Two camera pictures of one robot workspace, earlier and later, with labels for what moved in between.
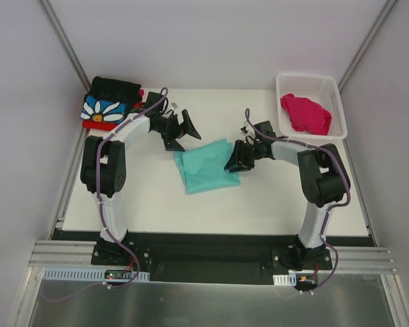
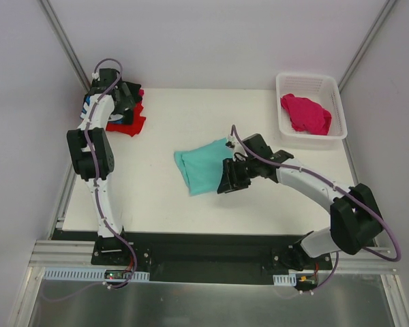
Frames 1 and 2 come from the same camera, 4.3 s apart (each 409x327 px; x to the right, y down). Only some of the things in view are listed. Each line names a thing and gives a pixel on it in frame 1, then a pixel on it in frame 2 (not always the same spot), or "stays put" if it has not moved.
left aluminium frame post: (56, 26) stays put
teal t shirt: (204, 167) stays put
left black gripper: (174, 129) -> (128, 103)
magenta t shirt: (306, 115) stays put
